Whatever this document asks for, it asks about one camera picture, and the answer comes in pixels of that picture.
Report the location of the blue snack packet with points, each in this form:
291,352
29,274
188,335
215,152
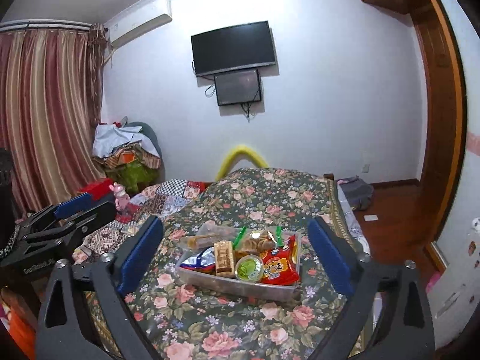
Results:
197,260

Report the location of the red box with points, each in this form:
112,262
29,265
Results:
95,189

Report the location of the grey bag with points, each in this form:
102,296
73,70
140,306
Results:
356,193

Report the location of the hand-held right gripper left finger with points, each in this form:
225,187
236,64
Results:
138,257

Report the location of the tan biscuit packet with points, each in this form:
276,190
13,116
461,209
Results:
224,258

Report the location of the pile of clothes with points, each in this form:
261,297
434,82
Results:
123,150

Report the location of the wooden door frame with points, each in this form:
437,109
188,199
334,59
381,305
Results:
442,120

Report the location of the black wall television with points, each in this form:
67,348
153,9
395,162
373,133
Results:
234,48

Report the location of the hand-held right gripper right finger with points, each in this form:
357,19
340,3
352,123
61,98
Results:
330,257

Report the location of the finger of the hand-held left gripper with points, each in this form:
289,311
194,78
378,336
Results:
71,206
93,215

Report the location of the pink toy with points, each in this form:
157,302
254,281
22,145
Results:
120,197

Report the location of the yellow foam tube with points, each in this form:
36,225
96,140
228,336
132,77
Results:
240,152

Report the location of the white wardrobe door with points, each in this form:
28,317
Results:
465,251

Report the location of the white air conditioner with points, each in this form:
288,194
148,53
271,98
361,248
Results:
142,24

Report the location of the patchwork quilt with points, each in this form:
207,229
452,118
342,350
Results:
168,195

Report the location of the white paper sheet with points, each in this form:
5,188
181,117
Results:
371,218

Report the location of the green jelly cup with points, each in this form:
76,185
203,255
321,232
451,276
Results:
248,270

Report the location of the white curtain rail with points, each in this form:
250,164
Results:
45,25

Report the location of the small black wall screen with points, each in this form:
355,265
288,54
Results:
238,88

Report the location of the red snack packet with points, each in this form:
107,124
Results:
279,266

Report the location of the striped curtain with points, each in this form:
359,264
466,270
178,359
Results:
48,120

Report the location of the green-edged cookie packet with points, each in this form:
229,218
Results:
258,243

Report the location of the clear plastic box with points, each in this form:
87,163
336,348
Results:
240,288

